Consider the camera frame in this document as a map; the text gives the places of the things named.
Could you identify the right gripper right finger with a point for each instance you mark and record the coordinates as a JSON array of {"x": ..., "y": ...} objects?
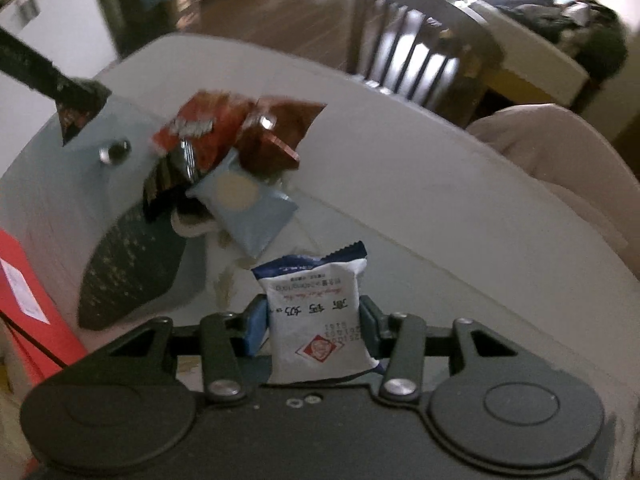
[{"x": 398, "y": 339}]

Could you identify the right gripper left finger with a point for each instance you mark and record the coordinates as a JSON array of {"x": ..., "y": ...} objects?
[{"x": 229, "y": 342}]

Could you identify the white blue snack packet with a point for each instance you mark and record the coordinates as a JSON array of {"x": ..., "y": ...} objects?
[{"x": 315, "y": 331}]

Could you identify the light blue cookie packet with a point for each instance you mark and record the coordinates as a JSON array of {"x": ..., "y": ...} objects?
[{"x": 252, "y": 211}]

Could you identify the dark foil plum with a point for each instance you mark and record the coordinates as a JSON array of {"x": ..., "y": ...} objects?
[{"x": 115, "y": 153}]

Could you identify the black snack packet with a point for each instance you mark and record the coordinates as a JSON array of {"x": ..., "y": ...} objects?
[{"x": 166, "y": 185}]

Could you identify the dark red snack bag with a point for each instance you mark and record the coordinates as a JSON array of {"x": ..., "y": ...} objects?
[{"x": 269, "y": 137}]

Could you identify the large red snack bag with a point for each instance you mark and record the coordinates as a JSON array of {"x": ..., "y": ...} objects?
[{"x": 210, "y": 121}]

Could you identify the red cardboard box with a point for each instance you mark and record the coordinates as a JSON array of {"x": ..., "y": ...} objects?
[{"x": 43, "y": 341}]

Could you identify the pink covered chair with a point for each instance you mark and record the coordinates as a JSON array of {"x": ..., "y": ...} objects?
[{"x": 576, "y": 163}]

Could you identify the dark wooden chair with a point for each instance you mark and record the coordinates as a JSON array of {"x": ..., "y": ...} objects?
[{"x": 429, "y": 53}]

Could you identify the beige sofa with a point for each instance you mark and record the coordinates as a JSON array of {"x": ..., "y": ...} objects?
[{"x": 533, "y": 69}]

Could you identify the pile of dark clothes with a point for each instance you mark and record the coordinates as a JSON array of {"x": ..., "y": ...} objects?
[{"x": 585, "y": 30}]

